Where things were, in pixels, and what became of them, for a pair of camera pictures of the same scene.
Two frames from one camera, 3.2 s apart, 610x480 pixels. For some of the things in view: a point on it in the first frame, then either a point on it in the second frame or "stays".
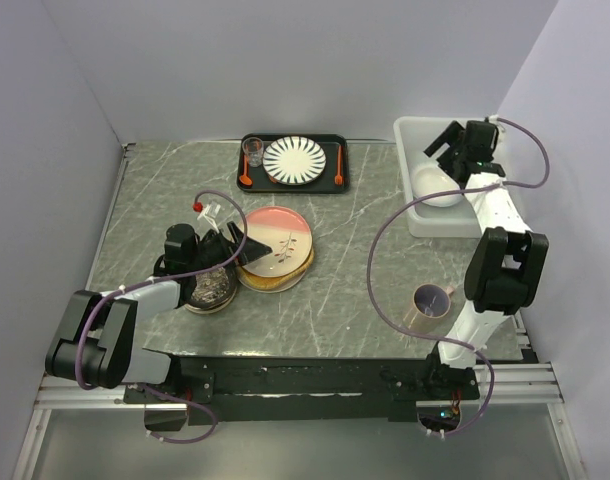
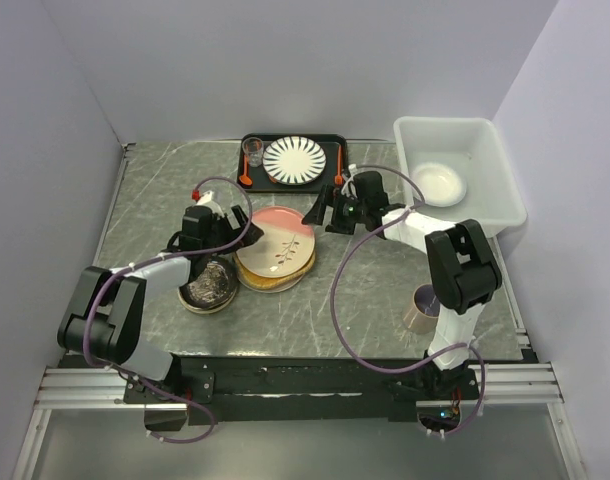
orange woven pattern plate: x=274 y=282 stays
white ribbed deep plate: x=432 y=179 stays
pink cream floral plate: x=286 y=232 stays
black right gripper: x=452 y=135 -> x=317 y=213
